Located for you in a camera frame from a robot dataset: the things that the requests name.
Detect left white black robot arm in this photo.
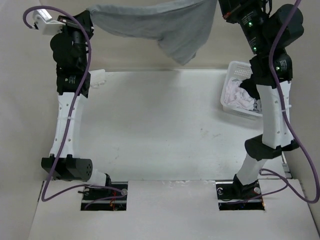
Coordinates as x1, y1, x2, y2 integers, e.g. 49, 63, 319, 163
41, 10, 112, 200

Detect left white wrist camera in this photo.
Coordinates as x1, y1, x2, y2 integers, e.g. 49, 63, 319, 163
32, 9, 65, 36

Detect grey tank top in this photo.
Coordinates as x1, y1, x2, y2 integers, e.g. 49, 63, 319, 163
87, 0, 217, 66

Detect folded white tank top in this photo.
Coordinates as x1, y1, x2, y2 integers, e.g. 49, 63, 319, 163
89, 69, 106, 89

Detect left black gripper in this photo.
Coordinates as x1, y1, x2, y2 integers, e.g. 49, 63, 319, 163
56, 10, 95, 69

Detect white garment in basket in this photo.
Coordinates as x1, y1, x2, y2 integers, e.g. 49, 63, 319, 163
223, 77, 254, 111

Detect light grey garment in basket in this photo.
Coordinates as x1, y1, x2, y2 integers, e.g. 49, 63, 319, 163
252, 99, 262, 114

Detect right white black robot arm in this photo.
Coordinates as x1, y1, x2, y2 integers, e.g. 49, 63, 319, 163
217, 0, 304, 200

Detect white plastic laundry basket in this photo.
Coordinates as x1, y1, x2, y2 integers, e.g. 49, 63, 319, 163
220, 61, 262, 120

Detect black garment in basket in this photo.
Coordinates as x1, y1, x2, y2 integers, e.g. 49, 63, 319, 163
239, 78, 261, 100

